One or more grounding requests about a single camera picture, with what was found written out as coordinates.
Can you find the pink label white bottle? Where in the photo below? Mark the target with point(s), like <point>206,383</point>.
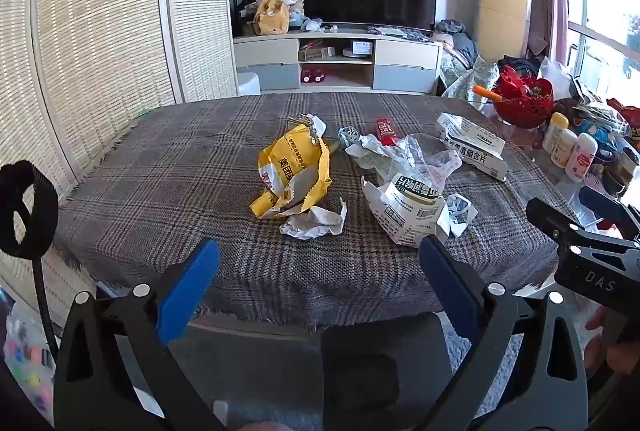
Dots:
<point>581,158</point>

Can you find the dark grey chair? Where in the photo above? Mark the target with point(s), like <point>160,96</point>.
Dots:
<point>380,371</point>

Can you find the brown plush toy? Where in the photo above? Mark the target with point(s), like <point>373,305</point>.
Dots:
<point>272,16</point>

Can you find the white stool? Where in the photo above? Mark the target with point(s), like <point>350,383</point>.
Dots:
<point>248,82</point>

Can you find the red candy packet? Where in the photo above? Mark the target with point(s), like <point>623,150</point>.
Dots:
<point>385,131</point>

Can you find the blue packet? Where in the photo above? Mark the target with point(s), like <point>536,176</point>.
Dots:
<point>600,138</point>

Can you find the red plastic basket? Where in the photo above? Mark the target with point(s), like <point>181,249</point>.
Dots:
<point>525,108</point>

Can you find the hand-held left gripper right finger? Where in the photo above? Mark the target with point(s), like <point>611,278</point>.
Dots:
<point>450,281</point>

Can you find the white round device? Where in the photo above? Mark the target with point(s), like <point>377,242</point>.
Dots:
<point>360,47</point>

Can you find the person's right hand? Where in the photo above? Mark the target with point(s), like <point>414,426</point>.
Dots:
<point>620,358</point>

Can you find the cardboard box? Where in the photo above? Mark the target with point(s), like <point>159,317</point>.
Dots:
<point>317,53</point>

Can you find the woven screen partition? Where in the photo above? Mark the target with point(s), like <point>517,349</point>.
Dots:
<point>100,61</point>

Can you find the crumpled white paper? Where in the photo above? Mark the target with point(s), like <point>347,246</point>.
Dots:
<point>312,223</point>

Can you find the black bag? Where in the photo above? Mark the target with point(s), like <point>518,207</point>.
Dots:
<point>517,66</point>

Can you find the red bottles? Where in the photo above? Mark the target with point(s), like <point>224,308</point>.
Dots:
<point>312,75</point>

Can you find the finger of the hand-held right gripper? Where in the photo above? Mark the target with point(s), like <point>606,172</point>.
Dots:
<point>610,211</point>
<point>550,217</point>

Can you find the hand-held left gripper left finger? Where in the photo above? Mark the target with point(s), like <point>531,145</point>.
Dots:
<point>187,291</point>

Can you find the pile of clothes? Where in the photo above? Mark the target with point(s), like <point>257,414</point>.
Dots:
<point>457,41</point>

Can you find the clear plastic bag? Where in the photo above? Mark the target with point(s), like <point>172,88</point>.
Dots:
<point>420,156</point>

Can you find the grey plaid tablecloth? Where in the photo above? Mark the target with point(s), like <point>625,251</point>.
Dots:
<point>175,191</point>

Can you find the beige grey television stand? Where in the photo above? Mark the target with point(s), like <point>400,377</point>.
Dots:
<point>400,53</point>

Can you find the white receipt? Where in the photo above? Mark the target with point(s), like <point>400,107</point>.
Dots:
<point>314,125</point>

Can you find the floral cloth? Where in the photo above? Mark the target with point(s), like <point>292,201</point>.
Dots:
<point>465,78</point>

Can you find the yellow paper bag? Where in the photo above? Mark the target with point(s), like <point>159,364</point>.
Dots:
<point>292,166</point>

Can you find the white blister pack piece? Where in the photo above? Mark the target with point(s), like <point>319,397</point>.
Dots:
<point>460,211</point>

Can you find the torn white medicine box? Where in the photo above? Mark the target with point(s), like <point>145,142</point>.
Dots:
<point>400,216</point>

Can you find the colourful dotted mat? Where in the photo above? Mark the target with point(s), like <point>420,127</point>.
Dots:
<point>30,361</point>

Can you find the white blue plastic piece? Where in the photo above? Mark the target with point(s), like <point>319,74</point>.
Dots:
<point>350,134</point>

